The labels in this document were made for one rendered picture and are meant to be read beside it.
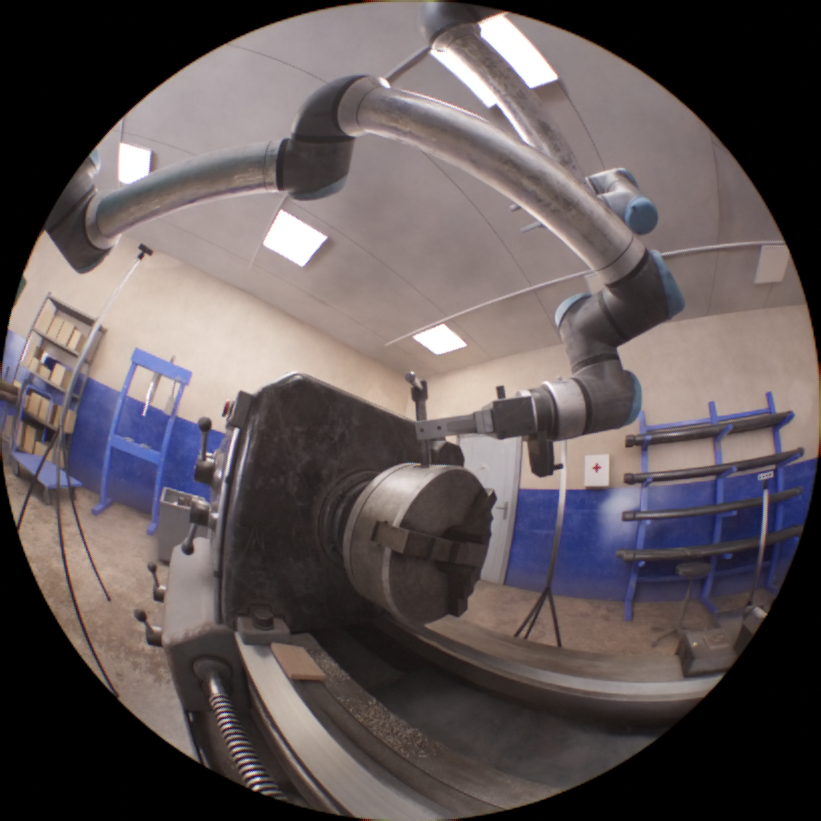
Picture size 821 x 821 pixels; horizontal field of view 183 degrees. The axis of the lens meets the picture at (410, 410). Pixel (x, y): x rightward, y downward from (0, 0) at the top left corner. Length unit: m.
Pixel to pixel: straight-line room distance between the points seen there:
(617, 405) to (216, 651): 0.79
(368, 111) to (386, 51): 1.89
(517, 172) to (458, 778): 0.67
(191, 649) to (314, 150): 0.87
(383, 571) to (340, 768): 0.26
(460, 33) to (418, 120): 0.33
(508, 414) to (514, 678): 0.46
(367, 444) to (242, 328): 3.68
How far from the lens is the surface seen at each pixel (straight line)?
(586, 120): 2.40
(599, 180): 0.76
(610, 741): 0.63
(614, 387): 0.41
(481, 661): 0.58
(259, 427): 0.42
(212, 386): 3.78
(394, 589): 0.33
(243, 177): 0.54
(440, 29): 0.66
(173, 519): 2.47
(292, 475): 0.44
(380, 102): 0.42
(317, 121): 0.48
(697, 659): 0.63
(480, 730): 0.58
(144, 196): 0.64
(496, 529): 3.62
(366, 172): 2.47
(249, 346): 3.98
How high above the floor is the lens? 1.17
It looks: 17 degrees up
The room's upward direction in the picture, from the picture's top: 9 degrees clockwise
